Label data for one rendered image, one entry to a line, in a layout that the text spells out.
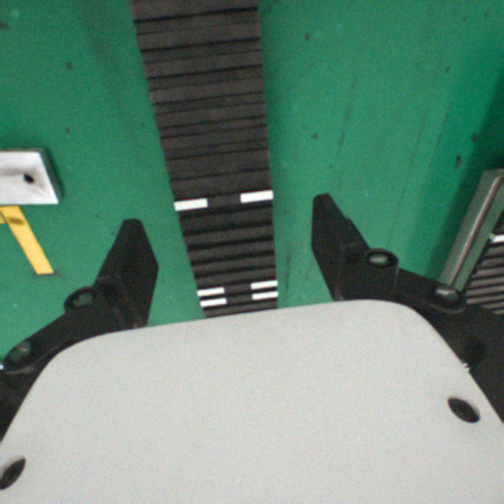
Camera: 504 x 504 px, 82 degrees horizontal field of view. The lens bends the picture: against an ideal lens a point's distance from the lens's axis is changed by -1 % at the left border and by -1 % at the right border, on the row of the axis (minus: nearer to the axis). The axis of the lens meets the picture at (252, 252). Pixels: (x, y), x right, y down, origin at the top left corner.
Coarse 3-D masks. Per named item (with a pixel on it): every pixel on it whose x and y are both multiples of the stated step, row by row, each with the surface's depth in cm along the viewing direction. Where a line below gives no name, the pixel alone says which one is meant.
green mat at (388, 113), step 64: (0, 0) 12; (64, 0) 12; (128, 0) 12; (320, 0) 13; (384, 0) 13; (448, 0) 13; (0, 64) 13; (64, 64) 13; (128, 64) 14; (320, 64) 15; (384, 64) 15; (448, 64) 15; (0, 128) 15; (64, 128) 15; (128, 128) 15; (320, 128) 16; (384, 128) 17; (448, 128) 17; (64, 192) 17; (128, 192) 18; (320, 192) 19; (384, 192) 19; (448, 192) 20; (0, 256) 20; (64, 256) 20; (0, 320) 23; (192, 320) 25
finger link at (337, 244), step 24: (312, 216) 14; (336, 216) 11; (312, 240) 14; (336, 240) 11; (360, 240) 11; (336, 264) 11; (336, 288) 12; (408, 288) 9; (432, 288) 9; (432, 312) 9; (456, 312) 8
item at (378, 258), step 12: (372, 252) 10; (384, 252) 10; (360, 264) 10; (372, 264) 10; (384, 264) 10; (396, 264) 9; (360, 276) 9; (372, 276) 9; (384, 276) 9; (396, 276) 9; (360, 288) 9; (372, 288) 9; (384, 288) 9; (348, 300) 8; (384, 300) 8
